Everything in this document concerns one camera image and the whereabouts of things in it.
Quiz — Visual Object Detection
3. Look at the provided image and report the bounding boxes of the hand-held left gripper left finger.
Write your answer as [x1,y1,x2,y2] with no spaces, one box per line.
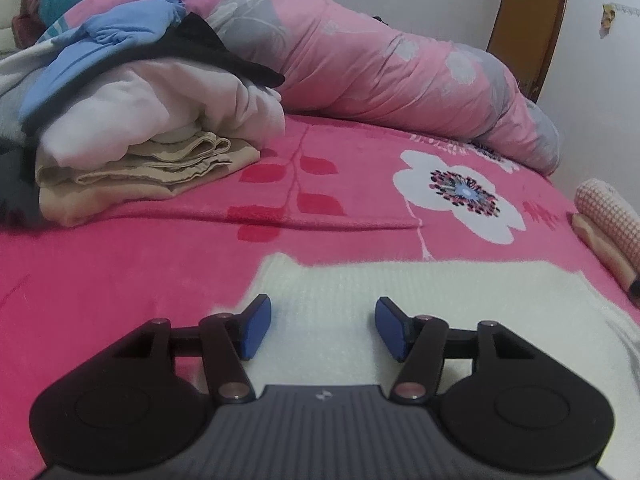
[107,294,273,403]

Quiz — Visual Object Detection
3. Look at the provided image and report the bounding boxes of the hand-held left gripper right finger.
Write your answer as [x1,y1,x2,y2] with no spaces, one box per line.
[375,296,538,405]

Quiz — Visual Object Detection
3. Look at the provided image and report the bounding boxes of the white knit sweater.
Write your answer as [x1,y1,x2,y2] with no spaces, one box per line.
[215,252,640,441]

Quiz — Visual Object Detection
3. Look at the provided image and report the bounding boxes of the pink floral bed blanket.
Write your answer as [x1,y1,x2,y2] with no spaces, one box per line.
[0,110,640,461]

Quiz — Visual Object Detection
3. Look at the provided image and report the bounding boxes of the beige folded pants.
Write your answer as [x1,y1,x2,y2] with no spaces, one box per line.
[36,131,262,228]

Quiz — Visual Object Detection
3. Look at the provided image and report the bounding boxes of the pale pink white garment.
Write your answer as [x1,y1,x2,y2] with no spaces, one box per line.
[37,57,287,168]

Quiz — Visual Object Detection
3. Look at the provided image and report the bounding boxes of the pink knit folded sweater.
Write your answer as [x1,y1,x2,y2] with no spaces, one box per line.
[571,177,640,306]

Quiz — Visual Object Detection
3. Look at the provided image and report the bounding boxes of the pink grey floral duvet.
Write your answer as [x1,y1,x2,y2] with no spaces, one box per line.
[65,0,561,176]

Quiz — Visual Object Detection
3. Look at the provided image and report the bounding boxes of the dark grey garment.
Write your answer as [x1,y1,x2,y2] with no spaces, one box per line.
[0,145,43,231]

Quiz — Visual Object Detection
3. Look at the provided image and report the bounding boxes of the black garment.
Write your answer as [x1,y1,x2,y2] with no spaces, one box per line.
[20,12,286,136]

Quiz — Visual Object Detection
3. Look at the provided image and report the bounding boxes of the light blue garment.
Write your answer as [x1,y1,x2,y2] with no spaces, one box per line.
[17,0,188,123]

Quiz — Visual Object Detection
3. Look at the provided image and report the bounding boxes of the brown wooden door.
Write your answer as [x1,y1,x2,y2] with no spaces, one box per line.
[486,0,573,103]

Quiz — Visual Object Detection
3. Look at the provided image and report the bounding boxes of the light grey garment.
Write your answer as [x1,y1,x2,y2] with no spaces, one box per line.
[0,40,56,151]

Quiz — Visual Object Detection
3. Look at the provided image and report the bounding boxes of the white pink bed headboard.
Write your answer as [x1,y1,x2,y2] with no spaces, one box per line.
[0,0,26,56]

